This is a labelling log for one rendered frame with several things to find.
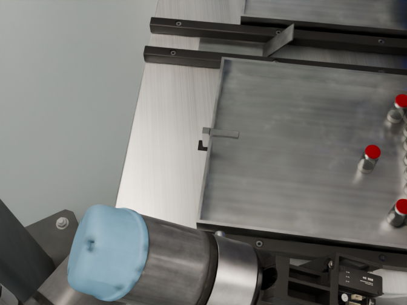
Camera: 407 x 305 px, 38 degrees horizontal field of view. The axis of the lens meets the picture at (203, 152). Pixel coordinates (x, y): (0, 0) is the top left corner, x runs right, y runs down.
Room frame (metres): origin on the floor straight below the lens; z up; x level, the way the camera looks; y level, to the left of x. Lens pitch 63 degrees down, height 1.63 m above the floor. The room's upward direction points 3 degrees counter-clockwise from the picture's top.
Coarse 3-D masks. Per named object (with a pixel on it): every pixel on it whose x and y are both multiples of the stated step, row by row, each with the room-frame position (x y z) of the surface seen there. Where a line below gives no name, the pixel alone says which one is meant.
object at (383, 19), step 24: (264, 0) 0.65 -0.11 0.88; (288, 0) 0.65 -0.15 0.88; (312, 0) 0.65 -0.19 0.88; (336, 0) 0.65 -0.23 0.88; (360, 0) 0.64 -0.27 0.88; (384, 0) 0.64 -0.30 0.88; (240, 24) 0.60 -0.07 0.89; (264, 24) 0.59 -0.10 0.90; (288, 24) 0.58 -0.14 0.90; (312, 24) 0.58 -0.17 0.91; (336, 24) 0.57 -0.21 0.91; (360, 24) 0.57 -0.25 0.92; (384, 24) 0.59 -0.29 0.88
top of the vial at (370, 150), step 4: (368, 148) 0.35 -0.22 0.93; (372, 148) 0.35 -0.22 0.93; (376, 148) 0.35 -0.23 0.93; (368, 152) 0.35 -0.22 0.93; (372, 152) 0.35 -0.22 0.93; (376, 152) 0.35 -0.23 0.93; (380, 152) 0.35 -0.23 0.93; (368, 156) 0.34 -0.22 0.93; (372, 156) 0.34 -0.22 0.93; (376, 156) 0.34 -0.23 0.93
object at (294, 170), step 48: (240, 96) 0.47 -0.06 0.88; (288, 96) 0.47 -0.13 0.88; (336, 96) 0.46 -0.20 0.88; (384, 96) 0.46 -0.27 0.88; (240, 144) 0.39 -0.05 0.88; (288, 144) 0.39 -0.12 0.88; (336, 144) 0.39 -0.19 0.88; (384, 144) 0.38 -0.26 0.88; (240, 192) 0.32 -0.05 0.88; (288, 192) 0.32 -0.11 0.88; (336, 192) 0.31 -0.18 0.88; (384, 192) 0.31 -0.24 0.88; (288, 240) 0.25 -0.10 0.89; (336, 240) 0.23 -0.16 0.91; (384, 240) 0.24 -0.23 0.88
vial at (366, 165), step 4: (364, 152) 0.35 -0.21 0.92; (364, 156) 0.35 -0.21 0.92; (360, 160) 0.35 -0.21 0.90; (364, 160) 0.34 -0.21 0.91; (368, 160) 0.34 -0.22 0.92; (372, 160) 0.34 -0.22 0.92; (376, 160) 0.34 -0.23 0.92; (360, 164) 0.35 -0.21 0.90; (364, 164) 0.34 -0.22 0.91; (368, 164) 0.34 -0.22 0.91; (372, 164) 0.34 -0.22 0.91; (360, 168) 0.34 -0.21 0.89; (364, 168) 0.34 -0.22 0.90; (368, 168) 0.34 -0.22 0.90; (372, 168) 0.34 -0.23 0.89; (364, 172) 0.34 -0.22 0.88; (368, 172) 0.34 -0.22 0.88
